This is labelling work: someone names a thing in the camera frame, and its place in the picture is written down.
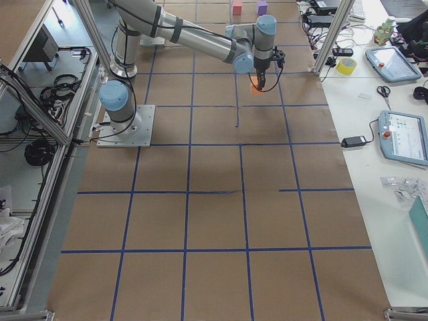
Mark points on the bag of small parts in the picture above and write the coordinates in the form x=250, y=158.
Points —
x=406, y=188

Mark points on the square metal base plate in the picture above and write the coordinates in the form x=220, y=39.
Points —
x=139, y=133

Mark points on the purple foam block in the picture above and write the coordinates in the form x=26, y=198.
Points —
x=261, y=7

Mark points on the white crumpled cloth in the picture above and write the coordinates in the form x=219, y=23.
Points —
x=11, y=227

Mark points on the teal box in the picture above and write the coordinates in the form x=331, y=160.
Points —
x=418, y=215

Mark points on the pink foam block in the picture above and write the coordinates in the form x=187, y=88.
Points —
x=237, y=8

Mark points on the black handled scissors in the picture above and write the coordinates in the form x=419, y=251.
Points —
x=385, y=91

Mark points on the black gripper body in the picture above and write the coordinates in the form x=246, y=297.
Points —
x=261, y=66

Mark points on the aluminium frame post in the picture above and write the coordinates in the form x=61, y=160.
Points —
x=339, y=18

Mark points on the orange foam block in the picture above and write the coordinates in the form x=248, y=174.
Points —
x=254, y=86

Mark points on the black power adapter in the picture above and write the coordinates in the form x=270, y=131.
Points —
x=353, y=141

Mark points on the teach pendant tablet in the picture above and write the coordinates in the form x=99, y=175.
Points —
x=403, y=137
x=392, y=65

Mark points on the lower teach pendant tablet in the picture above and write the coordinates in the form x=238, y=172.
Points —
x=403, y=137

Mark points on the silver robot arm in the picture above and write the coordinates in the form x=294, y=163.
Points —
x=246, y=47

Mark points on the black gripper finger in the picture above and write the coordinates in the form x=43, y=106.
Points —
x=263, y=83
x=259, y=83

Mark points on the yellow tape roll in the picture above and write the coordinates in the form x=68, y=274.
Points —
x=346, y=66

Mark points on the brown paper table mat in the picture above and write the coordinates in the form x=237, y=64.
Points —
x=242, y=208

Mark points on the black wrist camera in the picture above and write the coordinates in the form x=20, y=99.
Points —
x=278, y=57

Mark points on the upper teach pendant tablet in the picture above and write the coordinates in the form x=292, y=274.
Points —
x=392, y=65

